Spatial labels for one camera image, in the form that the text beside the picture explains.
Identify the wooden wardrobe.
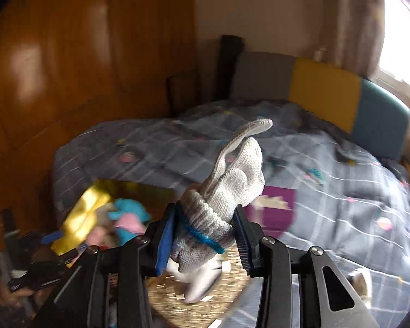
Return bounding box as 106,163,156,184
0,0,195,267

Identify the gold gift box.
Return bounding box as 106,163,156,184
51,178,178,267

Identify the window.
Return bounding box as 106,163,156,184
379,0,410,93

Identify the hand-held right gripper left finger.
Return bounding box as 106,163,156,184
31,203,178,328

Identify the grey checked quilt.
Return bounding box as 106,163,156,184
53,99,410,328

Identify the white knit glove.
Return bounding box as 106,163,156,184
171,118,273,274

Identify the teal yellow grey headboard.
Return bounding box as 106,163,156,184
230,52,410,161

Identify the white cloth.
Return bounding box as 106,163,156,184
167,258,222,304

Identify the beige curtain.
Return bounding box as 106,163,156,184
323,0,386,79

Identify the blue fluffy sock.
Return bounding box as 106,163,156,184
108,198,151,243

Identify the black bedside stand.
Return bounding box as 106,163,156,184
167,35,244,117

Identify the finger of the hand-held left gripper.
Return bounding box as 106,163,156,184
20,230,89,257
7,251,76,292

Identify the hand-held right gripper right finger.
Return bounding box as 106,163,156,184
230,204,380,328

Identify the gold patterned box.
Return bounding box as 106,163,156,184
147,246,253,328

